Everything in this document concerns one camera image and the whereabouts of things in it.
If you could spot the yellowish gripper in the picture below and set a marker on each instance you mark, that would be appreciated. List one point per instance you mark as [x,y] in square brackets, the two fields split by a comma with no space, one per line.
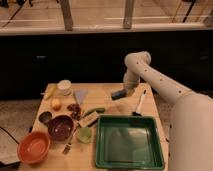
[129,92]

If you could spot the blue sponge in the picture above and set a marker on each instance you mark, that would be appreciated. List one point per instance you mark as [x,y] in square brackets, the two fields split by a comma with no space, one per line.
[118,94]

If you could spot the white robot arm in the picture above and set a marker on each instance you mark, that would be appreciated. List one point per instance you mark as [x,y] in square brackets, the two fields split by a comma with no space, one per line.
[191,121]

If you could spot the green plastic tray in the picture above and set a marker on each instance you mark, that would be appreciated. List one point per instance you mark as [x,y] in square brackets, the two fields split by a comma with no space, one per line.
[128,142]

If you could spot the green cucumber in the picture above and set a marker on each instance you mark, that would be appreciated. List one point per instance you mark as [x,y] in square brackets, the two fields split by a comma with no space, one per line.
[98,110]

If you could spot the blue grey triangular cloth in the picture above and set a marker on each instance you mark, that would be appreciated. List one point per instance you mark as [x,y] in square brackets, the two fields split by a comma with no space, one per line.
[80,95]

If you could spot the white rectangular block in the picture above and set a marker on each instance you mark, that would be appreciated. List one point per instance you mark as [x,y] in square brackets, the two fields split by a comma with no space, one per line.
[89,119]

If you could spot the red grapes bunch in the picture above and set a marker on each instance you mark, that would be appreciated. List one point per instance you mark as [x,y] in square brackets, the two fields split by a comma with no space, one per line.
[75,111]

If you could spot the light green cup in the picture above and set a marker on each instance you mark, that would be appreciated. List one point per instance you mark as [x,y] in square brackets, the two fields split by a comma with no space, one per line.
[84,135]

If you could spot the white cup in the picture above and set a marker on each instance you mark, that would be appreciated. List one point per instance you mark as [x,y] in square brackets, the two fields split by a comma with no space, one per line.
[64,87]

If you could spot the yellow lemon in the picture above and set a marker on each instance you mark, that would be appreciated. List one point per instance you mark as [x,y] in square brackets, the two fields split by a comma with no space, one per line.
[56,104]

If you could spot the yellow banana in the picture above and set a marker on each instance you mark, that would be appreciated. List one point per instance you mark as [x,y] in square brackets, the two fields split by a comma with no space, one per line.
[49,91]

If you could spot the purple bowl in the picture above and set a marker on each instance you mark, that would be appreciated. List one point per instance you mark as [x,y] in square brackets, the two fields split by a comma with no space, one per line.
[60,128]

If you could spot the metal fork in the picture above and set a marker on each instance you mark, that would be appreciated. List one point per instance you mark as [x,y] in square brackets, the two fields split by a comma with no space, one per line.
[69,143]

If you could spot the small dark bowl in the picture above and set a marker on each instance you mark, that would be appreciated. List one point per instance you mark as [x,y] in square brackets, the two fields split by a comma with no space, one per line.
[45,117]

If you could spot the orange bowl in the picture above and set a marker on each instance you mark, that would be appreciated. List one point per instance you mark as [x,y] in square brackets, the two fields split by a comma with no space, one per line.
[33,148]

